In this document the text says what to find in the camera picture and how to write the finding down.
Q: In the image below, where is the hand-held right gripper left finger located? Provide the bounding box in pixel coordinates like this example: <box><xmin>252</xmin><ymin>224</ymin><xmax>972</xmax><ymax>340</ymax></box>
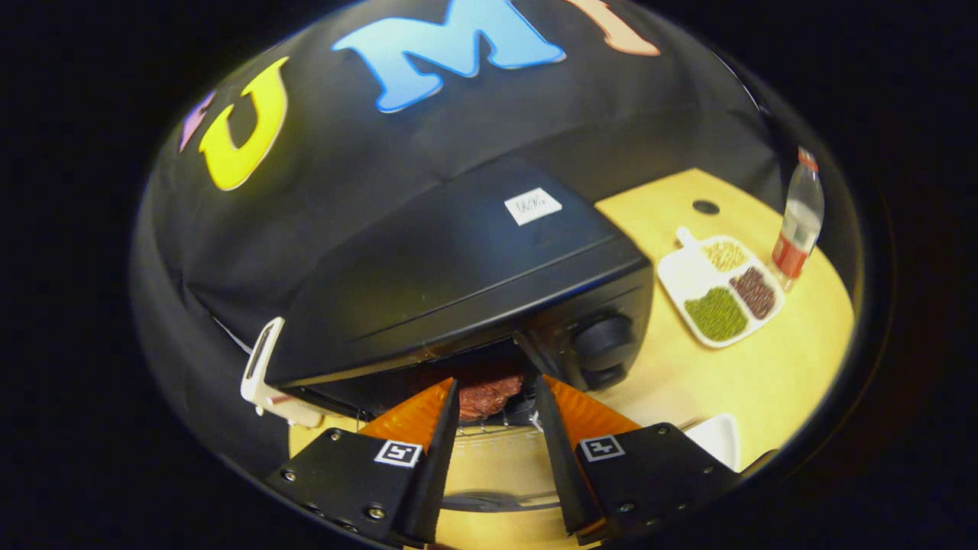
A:
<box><xmin>264</xmin><ymin>377</ymin><xmax>461</xmax><ymax>547</ymax></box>

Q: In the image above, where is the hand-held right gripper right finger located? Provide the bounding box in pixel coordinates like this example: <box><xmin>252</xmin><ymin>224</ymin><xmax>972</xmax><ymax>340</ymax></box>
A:
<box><xmin>533</xmin><ymin>374</ymin><xmax>742</xmax><ymax>545</ymax></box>

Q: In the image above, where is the brown meat piece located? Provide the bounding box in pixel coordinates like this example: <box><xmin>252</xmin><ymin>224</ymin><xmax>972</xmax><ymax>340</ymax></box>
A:
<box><xmin>457</xmin><ymin>373</ymin><xmax>526</xmax><ymax>421</ymax></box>

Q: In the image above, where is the black electric oven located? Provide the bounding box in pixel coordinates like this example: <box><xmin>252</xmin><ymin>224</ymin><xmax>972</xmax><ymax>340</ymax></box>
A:
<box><xmin>264</xmin><ymin>157</ymin><xmax>656</xmax><ymax>514</ymax></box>

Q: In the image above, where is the white ribbed rectangular plate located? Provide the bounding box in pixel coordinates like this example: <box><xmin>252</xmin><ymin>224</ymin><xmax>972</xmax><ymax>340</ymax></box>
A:
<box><xmin>684</xmin><ymin>412</ymin><xmax>742</xmax><ymax>472</ymax></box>

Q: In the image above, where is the white toaster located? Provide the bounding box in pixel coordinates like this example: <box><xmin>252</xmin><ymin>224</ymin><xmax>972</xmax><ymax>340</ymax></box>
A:
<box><xmin>240</xmin><ymin>316</ymin><xmax>325</xmax><ymax>429</ymax></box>

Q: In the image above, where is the white divided bean dish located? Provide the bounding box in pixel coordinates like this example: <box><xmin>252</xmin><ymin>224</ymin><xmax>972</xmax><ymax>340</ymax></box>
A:
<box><xmin>657</xmin><ymin>226</ymin><xmax>786</xmax><ymax>350</ymax></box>

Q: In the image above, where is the black backdrop cloth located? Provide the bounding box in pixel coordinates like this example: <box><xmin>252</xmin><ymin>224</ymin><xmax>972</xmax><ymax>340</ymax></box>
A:
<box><xmin>130</xmin><ymin>0</ymin><xmax>795</xmax><ymax>459</ymax></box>

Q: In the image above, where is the clear bottle red label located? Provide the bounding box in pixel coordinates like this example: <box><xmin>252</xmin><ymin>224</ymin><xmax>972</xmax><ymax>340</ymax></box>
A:
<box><xmin>770</xmin><ymin>147</ymin><xmax>826</xmax><ymax>293</ymax></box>

